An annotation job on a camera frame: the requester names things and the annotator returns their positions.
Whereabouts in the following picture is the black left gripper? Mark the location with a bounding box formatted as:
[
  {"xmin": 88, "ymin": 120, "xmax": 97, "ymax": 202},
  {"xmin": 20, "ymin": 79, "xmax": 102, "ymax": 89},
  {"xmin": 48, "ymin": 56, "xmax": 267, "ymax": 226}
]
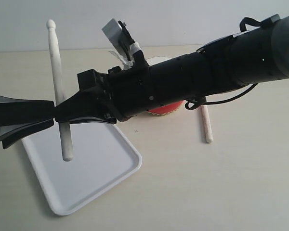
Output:
[{"xmin": 0, "ymin": 96, "xmax": 54, "ymax": 149}]

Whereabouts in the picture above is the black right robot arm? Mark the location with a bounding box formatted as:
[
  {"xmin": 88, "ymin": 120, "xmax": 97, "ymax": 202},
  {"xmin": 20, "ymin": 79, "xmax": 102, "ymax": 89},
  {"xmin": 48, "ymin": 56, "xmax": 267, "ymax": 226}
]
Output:
[{"xmin": 54, "ymin": 14, "xmax": 289, "ymax": 124}]

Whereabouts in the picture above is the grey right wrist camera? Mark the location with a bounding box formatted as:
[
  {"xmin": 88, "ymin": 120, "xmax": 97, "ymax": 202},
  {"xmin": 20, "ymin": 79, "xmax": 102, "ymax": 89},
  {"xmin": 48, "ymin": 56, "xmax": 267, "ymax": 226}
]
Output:
[{"xmin": 102, "ymin": 18, "xmax": 148, "ymax": 70}]

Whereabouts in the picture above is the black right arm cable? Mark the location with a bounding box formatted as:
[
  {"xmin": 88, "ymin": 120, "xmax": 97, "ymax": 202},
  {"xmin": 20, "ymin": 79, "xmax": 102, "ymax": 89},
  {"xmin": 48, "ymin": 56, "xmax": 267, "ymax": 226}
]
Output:
[{"xmin": 184, "ymin": 84, "xmax": 258, "ymax": 111}]

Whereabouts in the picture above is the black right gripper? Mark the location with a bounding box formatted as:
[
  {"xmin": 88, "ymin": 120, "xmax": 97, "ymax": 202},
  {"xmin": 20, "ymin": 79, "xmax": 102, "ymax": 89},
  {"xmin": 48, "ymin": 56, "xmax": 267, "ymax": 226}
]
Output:
[{"xmin": 54, "ymin": 52, "xmax": 154, "ymax": 124}]

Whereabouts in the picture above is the wooden drumstick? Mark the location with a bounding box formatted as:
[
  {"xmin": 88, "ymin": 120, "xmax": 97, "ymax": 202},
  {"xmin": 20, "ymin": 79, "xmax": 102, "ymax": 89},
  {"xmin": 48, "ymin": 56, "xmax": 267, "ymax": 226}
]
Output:
[
  {"xmin": 200, "ymin": 105, "xmax": 214, "ymax": 143},
  {"xmin": 46, "ymin": 19, "xmax": 73, "ymax": 162}
]

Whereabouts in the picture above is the red small drum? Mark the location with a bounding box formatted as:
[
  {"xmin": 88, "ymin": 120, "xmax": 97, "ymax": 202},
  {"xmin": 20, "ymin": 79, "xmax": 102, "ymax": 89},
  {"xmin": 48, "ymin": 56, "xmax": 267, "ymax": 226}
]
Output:
[{"xmin": 144, "ymin": 56, "xmax": 185, "ymax": 116}]

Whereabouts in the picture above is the white rectangular plastic tray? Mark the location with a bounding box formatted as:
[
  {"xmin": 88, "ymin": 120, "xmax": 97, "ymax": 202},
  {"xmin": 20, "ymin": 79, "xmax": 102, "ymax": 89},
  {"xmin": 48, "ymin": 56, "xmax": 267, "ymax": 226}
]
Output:
[{"xmin": 22, "ymin": 123, "xmax": 142, "ymax": 216}]

